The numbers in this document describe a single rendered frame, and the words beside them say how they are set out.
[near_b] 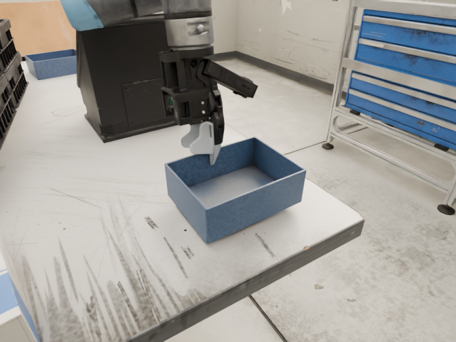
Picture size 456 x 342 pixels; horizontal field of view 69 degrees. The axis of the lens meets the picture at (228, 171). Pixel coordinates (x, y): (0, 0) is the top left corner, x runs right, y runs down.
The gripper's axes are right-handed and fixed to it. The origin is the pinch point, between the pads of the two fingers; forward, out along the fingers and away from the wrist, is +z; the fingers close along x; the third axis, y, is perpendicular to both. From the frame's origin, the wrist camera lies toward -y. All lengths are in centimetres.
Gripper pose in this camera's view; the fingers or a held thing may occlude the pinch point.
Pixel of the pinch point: (213, 156)
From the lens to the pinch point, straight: 63.4
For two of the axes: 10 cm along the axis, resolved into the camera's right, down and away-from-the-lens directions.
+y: -8.7, 2.7, -4.2
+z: 0.6, 9.0, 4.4
